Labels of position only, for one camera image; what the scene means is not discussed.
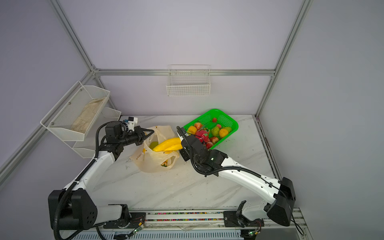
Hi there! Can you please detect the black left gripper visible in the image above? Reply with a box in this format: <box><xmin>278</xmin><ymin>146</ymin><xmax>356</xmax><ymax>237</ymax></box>
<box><xmin>118</xmin><ymin>126</ymin><xmax>154</xmax><ymax>147</ymax></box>

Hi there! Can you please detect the cream banana print plastic bag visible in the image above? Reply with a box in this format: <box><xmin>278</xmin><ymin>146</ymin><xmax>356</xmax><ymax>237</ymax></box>
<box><xmin>130</xmin><ymin>126</ymin><xmax>180</xmax><ymax>173</ymax></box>

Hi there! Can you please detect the yellow fake banana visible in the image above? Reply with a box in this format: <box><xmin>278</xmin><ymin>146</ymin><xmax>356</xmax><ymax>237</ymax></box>
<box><xmin>153</xmin><ymin>138</ymin><xmax>183</xmax><ymax>152</ymax></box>

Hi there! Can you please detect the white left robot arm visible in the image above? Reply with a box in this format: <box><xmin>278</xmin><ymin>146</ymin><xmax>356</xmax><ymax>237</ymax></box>
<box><xmin>48</xmin><ymin>118</ymin><xmax>154</xmax><ymax>240</ymax></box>

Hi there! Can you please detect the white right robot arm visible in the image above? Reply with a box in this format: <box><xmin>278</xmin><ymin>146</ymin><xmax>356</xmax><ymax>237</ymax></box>
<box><xmin>177</xmin><ymin>127</ymin><xmax>296</xmax><ymax>227</ymax></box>

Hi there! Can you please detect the pink fake dragon fruit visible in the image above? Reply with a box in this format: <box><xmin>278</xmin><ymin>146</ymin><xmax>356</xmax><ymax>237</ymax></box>
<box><xmin>195</xmin><ymin>130</ymin><xmax>210</xmax><ymax>143</ymax></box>

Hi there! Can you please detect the green fake guava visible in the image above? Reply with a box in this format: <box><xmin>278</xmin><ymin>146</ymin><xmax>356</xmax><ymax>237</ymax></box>
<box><xmin>210</xmin><ymin>126</ymin><xmax>220</xmax><ymax>137</ymax></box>

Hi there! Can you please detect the small yellow fake orange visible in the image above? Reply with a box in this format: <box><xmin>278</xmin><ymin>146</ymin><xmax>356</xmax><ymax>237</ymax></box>
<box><xmin>219</xmin><ymin>128</ymin><xmax>230</xmax><ymax>139</ymax></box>

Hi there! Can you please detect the fake peach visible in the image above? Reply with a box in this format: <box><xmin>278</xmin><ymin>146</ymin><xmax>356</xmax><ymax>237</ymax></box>
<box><xmin>194</xmin><ymin>122</ymin><xmax>203</xmax><ymax>130</ymax></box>

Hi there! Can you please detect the green plastic fruit basket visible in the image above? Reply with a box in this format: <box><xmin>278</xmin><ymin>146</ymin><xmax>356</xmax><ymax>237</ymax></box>
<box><xmin>184</xmin><ymin>109</ymin><xmax>239</xmax><ymax>150</ymax></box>

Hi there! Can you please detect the lower white mesh shelf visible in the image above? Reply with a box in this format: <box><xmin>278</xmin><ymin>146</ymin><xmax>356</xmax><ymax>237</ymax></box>
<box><xmin>71</xmin><ymin>107</ymin><xmax>122</xmax><ymax>159</ymax></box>

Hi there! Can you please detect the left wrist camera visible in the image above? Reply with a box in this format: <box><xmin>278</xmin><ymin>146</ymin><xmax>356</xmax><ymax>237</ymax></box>
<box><xmin>122</xmin><ymin>117</ymin><xmax>138</xmax><ymax>131</ymax></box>

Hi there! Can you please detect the white wire wall basket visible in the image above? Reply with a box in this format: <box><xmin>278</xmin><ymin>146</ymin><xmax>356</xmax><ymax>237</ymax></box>
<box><xmin>166</xmin><ymin>65</ymin><xmax>211</xmax><ymax>97</ymax></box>

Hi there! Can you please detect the white mesh wall shelf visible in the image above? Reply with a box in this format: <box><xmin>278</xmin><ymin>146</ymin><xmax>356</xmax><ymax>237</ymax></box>
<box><xmin>40</xmin><ymin>81</ymin><xmax>110</xmax><ymax>142</ymax></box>

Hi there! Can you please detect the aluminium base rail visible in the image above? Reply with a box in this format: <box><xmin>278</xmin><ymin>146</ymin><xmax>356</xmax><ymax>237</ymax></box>
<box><xmin>53</xmin><ymin>208</ymin><xmax>314</xmax><ymax>240</ymax></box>

